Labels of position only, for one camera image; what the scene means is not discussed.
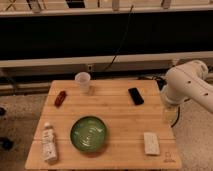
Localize green ceramic bowl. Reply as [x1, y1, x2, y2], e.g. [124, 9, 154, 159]
[70, 116, 108, 153]

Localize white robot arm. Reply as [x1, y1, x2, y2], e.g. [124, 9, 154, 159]
[160, 60, 213, 125]

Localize clear plastic cup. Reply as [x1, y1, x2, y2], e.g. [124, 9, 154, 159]
[75, 72, 91, 93]

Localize black smartphone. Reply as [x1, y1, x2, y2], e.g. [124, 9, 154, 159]
[128, 88, 144, 105]

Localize wooden folding table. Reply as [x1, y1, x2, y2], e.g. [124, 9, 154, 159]
[25, 80, 182, 170]

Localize red-brown small case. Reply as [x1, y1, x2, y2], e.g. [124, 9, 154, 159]
[54, 91, 67, 107]

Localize white plastic bottle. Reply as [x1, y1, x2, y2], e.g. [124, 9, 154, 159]
[42, 122, 58, 164]

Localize black floor cables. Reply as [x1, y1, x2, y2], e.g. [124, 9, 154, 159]
[138, 75, 168, 92]

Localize black hanging cable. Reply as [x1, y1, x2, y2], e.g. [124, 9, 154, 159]
[102, 3, 135, 72]

